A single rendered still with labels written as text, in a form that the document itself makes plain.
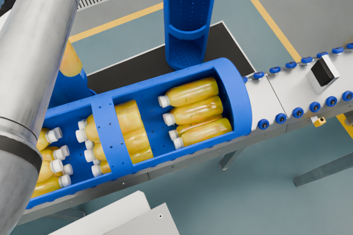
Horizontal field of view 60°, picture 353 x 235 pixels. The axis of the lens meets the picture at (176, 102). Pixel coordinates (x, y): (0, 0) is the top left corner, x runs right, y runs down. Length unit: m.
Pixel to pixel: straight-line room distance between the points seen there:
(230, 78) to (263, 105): 0.36
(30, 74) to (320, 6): 2.82
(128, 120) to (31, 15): 0.60
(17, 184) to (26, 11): 0.21
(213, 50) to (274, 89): 1.05
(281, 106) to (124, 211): 0.75
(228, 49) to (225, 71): 1.36
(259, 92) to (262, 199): 1.01
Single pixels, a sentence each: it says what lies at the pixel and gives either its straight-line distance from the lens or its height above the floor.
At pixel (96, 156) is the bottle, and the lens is 1.00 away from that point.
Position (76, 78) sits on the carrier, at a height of 0.70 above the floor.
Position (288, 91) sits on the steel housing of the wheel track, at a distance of 1.36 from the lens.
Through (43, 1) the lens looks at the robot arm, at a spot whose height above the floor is 1.77.
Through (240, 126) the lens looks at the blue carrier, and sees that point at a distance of 0.99.
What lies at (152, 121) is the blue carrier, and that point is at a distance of 1.18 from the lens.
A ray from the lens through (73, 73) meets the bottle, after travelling 0.99.
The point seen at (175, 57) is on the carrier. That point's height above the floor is 0.16.
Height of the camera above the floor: 2.07
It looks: 67 degrees down
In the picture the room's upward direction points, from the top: 1 degrees clockwise
